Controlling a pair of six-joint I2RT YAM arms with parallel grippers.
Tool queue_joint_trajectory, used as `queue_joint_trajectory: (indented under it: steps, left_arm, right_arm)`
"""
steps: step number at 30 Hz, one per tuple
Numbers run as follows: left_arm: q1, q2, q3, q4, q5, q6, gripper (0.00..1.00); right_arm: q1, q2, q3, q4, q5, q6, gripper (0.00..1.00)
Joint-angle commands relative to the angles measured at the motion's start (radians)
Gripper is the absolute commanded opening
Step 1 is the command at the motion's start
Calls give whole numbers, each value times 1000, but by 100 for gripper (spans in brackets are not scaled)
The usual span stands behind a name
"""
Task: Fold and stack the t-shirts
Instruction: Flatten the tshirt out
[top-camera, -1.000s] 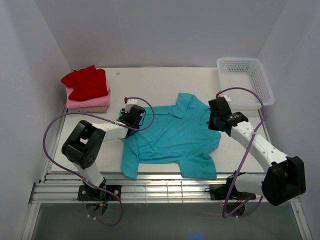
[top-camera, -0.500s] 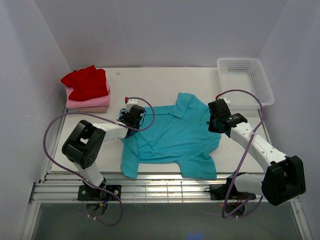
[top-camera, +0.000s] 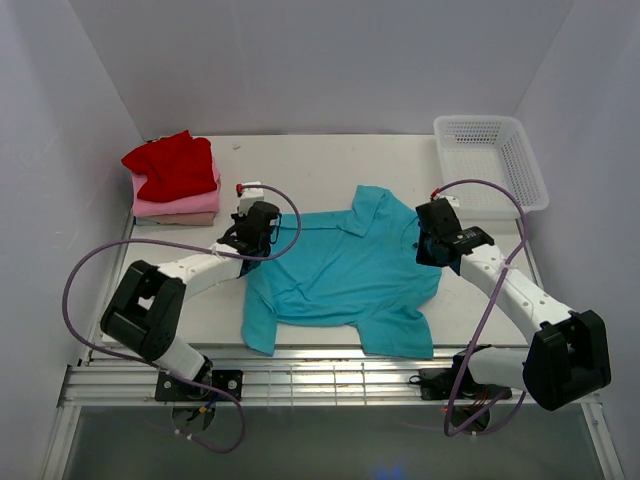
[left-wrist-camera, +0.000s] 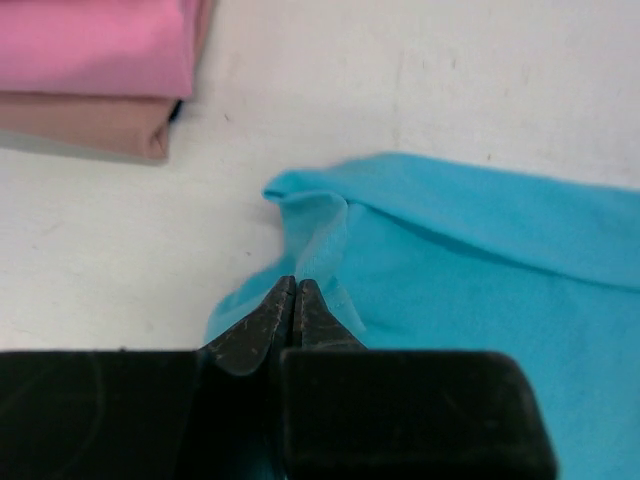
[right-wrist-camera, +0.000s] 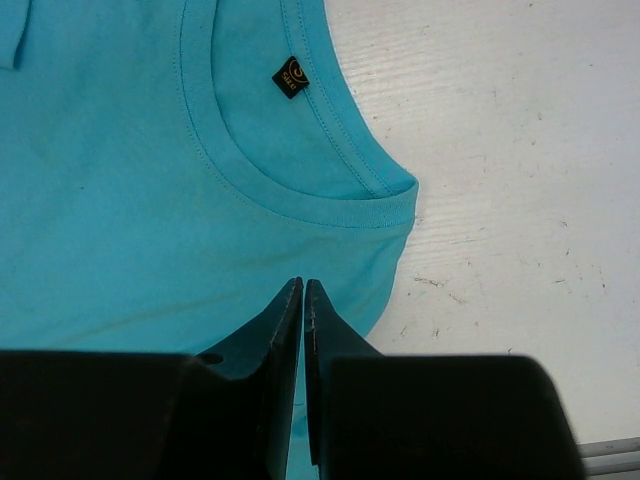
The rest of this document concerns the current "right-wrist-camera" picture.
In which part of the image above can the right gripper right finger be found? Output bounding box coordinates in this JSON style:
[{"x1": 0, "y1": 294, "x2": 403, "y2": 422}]
[{"x1": 304, "y1": 280, "x2": 585, "y2": 479}]

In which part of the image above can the aluminium frame rail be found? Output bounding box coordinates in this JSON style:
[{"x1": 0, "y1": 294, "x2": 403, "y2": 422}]
[{"x1": 578, "y1": 437, "x2": 640, "y2": 480}]

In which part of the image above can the teal t shirt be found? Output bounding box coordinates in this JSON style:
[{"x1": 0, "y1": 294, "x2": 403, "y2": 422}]
[{"x1": 0, "y1": 0, "x2": 420, "y2": 480}]

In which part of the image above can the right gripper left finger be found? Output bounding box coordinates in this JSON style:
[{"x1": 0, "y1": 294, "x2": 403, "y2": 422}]
[{"x1": 1, "y1": 278, "x2": 303, "y2": 479}]

